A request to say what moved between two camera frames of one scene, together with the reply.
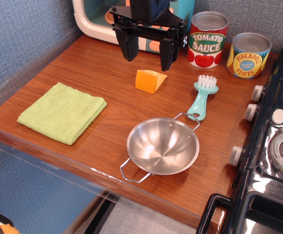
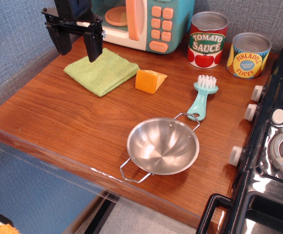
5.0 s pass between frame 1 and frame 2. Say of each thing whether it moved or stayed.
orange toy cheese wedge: stayed
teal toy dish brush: stayed
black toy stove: stayed
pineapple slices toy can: stayed
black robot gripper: moved
